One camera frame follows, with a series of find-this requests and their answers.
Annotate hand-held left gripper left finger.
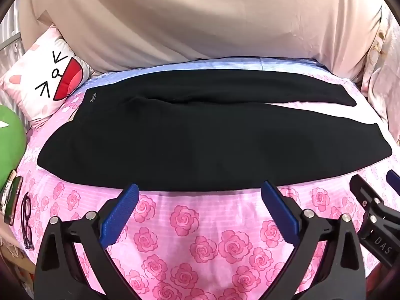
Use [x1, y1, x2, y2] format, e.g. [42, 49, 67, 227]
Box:
[33, 183, 140, 300]

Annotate pink rose bed sheet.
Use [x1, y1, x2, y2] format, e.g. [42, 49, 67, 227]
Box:
[19, 57, 400, 300]

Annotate smartphone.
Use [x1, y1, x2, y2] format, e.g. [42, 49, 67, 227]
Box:
[0, 175, 24, 226]

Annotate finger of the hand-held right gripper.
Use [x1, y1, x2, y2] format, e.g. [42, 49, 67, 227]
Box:
[386, 170, 400, 195]
[349, 174, 386, 208]

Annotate pale floral quilt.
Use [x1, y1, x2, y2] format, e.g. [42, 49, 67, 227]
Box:
[359, 6, 400, 148]

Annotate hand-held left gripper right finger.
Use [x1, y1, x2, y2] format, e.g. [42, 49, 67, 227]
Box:
[261, 180, 368, 300]

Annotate dark-framed eyeglasses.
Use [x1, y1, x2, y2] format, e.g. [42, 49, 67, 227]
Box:
[20, 192, 36, 251]

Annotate black pants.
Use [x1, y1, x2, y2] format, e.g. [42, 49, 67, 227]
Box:
[37, 69, 394, 192]

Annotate green plush pillow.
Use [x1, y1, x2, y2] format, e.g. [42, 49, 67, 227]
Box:
[0, 104, 28, 192]

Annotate cat face pillow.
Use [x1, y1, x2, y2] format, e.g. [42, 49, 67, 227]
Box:
[0, 26, 95, 123]

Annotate silver pleated curtain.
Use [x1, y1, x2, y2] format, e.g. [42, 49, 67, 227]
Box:
[0, 6, 29, 80]

